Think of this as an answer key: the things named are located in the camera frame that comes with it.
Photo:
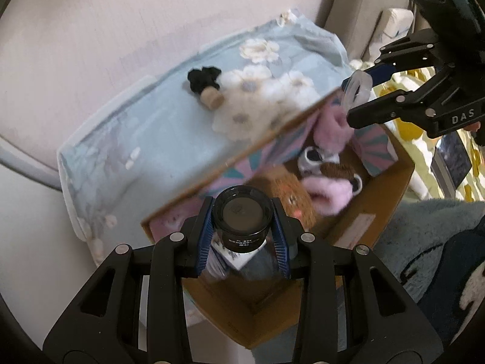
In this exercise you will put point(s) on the cardboard box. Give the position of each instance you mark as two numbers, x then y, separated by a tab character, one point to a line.
252	312

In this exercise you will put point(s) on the pink fluffy sock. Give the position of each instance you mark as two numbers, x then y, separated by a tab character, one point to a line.
332	132

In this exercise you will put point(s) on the blue plush rug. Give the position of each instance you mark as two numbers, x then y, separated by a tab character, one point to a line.
435	249

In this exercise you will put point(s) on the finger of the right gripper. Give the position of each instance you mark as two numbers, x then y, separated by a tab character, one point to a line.
370	77
398	104

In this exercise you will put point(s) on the black scrunchie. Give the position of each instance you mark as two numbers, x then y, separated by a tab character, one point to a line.
200	79

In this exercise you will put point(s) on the white patterned small box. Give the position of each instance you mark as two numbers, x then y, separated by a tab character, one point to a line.
221	262

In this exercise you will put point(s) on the light blue floral cloth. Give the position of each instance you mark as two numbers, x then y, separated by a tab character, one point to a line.
284	67

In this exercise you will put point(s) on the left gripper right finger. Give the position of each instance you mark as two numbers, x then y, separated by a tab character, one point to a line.
353	309

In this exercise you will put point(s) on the black round jar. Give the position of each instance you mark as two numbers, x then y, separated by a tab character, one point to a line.
241	217

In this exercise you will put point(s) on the panda plush slipper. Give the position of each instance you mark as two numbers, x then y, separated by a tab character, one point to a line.
314	161

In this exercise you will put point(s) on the white table tray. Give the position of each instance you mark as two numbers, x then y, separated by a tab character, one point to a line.
138	152

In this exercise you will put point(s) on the brown plush toy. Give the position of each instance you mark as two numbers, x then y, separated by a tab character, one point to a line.
278	182

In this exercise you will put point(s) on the beige sofa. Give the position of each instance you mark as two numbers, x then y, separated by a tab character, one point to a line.
363	26

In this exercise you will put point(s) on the pink fluffy pompom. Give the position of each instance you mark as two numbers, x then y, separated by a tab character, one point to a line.
329	196

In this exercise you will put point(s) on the beige wooden spool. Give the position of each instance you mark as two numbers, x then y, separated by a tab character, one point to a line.
212	98

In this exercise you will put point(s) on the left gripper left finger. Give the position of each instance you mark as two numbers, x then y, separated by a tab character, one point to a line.
131	309

